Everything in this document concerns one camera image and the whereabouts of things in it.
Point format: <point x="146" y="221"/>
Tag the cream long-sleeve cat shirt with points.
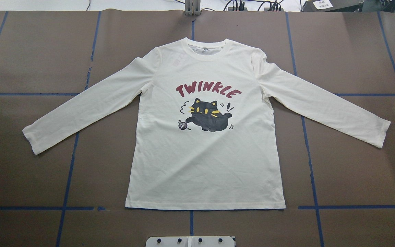
<point x="205" y="133"/>

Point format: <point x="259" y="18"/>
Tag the dark device with white label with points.
<point x="333" y="6"/>

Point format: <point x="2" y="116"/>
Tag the grey metal camera post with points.
<point x="192" y="8"/>

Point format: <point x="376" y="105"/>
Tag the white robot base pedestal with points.
<point x="191" y="241"/>

